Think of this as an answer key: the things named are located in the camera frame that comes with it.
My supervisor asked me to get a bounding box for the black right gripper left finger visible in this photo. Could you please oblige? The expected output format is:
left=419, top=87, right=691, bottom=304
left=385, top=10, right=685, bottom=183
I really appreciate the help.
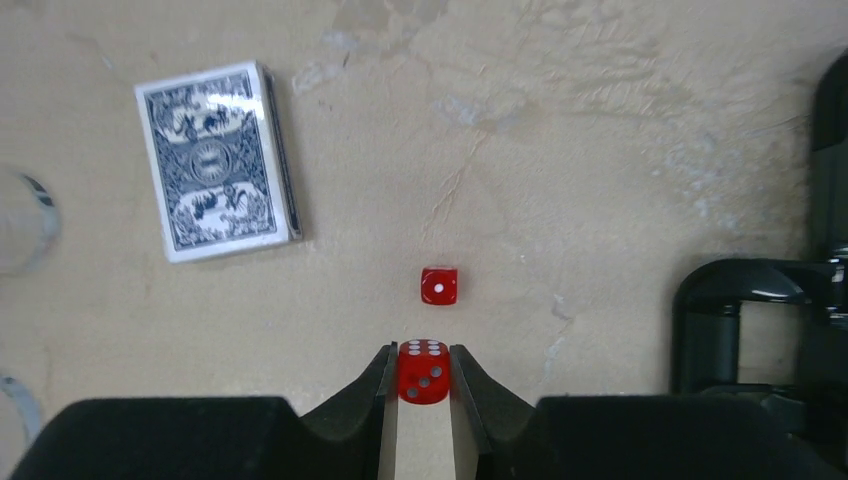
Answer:
left=11, top=343, right=398, bottom=479

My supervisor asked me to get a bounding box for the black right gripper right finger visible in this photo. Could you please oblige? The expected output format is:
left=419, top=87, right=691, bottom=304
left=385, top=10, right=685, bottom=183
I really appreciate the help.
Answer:
left=450, top=345, right=847, bottom=479

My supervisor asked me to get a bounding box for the red die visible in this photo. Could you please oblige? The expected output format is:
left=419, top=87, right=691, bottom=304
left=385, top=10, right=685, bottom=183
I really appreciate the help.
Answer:
left=397, top=339, right=451, bottom=405
left=420, top=266, right=459, bottom=306

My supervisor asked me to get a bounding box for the black poker set case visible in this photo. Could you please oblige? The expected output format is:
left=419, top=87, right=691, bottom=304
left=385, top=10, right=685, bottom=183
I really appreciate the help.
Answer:
left=670, top=56, right=847, bottom=467

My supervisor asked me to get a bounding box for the blue playing card deck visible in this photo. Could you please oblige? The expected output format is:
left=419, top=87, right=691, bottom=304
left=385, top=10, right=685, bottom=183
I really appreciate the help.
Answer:
left=135, top=61, right=302, bottom=264

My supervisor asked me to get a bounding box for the clear round disc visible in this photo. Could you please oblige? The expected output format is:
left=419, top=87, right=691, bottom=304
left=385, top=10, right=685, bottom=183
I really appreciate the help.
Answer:
left=1, top=373, right=44, bottom=446

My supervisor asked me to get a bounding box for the clear dealer button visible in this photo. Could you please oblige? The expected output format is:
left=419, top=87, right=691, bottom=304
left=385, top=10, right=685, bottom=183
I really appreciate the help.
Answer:
left=1, top=165, right=61, bottom=276

